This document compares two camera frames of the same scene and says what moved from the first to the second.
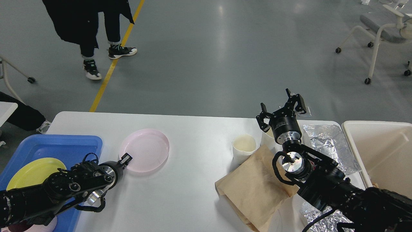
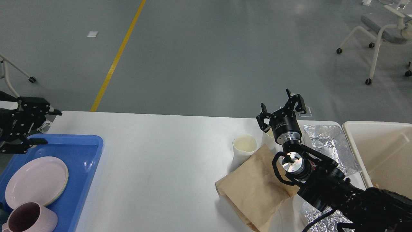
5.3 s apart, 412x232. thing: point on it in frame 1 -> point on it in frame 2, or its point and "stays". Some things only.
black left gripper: x=113 y=168 -> x=31 y=111
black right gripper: x=284 y=125 stays
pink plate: x=149 y=148 -> x=39 y=179
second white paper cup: x=267 y=138 stays
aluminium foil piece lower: x=313 y=213 stays
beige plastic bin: x=383 y=150 stays
